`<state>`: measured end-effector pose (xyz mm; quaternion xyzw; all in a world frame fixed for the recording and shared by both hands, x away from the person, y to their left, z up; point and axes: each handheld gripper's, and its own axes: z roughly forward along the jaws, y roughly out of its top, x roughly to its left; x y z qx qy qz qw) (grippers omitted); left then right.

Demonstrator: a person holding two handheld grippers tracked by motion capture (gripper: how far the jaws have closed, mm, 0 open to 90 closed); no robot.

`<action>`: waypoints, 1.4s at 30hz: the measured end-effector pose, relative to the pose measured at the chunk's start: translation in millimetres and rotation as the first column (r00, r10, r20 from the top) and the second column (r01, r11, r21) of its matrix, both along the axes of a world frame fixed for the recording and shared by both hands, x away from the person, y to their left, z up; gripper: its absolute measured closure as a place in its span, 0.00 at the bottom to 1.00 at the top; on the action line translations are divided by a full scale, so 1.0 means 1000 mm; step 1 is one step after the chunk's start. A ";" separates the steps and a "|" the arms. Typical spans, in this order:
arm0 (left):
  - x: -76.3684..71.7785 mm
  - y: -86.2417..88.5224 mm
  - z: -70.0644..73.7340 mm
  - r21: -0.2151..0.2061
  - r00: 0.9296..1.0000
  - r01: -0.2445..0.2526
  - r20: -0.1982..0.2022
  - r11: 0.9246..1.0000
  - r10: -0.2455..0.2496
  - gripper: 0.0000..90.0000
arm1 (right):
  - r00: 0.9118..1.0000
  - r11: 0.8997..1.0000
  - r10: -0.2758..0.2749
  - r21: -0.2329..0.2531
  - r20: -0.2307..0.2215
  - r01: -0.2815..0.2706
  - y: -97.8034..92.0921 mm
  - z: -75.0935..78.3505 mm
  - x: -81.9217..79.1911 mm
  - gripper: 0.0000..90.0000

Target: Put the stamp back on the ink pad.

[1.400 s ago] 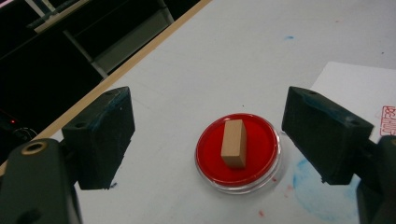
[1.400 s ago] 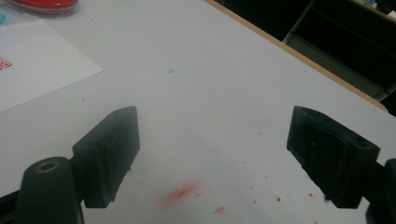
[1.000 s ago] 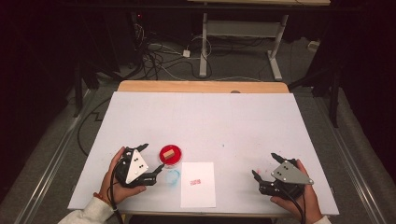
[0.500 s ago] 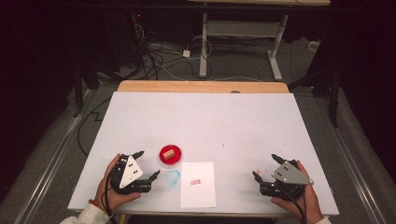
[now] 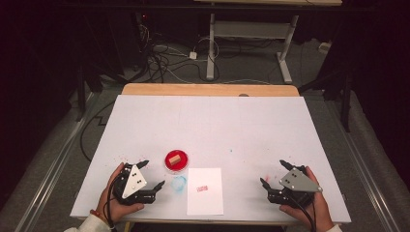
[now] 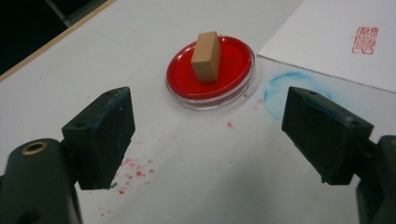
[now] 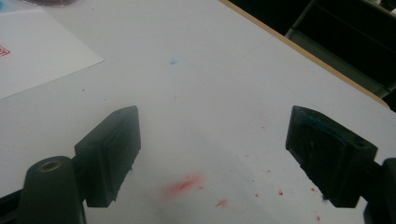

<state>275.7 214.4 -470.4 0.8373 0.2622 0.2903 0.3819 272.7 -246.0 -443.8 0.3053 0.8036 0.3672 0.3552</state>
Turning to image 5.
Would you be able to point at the round red ink pad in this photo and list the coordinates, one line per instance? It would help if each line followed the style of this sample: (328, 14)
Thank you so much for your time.
(183, 156)

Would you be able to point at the person's left hand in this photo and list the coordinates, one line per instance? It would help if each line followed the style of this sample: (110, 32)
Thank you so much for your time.
(108, 203)

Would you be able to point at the white metal desk frame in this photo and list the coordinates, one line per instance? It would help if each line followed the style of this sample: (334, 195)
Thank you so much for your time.
(251, 29)

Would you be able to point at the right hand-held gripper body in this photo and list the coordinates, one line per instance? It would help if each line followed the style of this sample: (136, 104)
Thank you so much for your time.
(298, 182)

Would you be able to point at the white power adapter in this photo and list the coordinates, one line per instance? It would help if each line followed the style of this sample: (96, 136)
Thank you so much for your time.
(192, 55)

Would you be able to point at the white paper sheet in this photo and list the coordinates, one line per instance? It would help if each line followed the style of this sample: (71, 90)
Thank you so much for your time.
(204, 203)

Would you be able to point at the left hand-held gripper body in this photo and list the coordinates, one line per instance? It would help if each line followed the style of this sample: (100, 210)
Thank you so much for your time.
(133, 183)

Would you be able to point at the wooden stamp block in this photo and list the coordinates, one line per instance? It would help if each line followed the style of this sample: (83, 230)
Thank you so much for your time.
(174, 160)

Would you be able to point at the aluminium floor rail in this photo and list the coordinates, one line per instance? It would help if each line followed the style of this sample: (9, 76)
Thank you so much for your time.
(367, 174)
(54, 167)

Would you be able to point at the black metal stand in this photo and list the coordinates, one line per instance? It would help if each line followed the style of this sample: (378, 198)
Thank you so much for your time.
(345, 106)
(80, 93)

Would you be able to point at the person's right hand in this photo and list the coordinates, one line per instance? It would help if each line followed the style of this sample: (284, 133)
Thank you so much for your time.
(320, 212)

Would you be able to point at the wooden table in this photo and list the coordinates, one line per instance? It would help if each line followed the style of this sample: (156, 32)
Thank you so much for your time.
(193, 89)

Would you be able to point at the white table cover board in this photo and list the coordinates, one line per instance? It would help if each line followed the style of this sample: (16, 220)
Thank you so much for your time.
(209, 129)

